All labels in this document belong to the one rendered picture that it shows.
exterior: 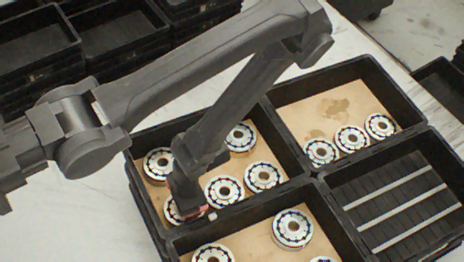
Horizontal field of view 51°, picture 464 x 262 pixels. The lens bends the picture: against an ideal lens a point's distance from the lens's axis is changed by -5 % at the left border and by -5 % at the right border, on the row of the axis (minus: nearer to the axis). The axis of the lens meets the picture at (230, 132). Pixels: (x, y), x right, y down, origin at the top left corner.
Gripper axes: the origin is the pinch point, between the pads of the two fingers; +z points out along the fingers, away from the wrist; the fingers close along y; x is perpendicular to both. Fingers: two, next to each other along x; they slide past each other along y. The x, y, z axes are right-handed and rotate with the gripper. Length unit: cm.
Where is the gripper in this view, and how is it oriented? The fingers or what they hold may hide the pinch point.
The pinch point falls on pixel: (186, 206)
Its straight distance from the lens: 124.2
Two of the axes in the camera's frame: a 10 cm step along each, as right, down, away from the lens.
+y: -4.3, -7.4, 5.2
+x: -9.0, 3.1, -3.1
